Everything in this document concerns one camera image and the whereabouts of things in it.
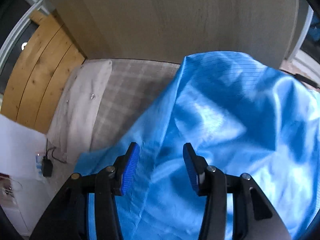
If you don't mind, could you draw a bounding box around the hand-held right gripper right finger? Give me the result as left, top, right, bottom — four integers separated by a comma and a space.
182, 142, 293, 240

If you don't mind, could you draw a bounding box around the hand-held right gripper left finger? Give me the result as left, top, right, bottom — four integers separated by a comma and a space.
29, 142, 140, 240

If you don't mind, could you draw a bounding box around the blue garment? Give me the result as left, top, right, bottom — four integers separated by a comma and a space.
74, 51, 320, 240

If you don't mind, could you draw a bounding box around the plaid woven mat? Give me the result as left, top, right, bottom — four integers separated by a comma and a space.
90, 59, 182, 153

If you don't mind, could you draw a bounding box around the folded beige garment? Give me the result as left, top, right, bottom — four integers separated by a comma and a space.
47, 60, 113, 164

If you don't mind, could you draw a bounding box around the black power adapter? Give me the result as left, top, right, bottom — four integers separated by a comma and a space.
41, 156, 53, 178

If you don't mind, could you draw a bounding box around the white power strip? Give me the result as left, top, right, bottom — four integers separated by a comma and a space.
35, 152, 44, 175

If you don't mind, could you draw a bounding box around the pine wood board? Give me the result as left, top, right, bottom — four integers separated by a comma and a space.
0, 12, 87, 134

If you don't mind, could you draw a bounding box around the large light wood panel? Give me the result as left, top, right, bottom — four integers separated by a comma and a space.
44, 0, 300, 69

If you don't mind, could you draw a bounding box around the thin black cable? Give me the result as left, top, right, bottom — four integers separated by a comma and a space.
46, 139, 67, 163

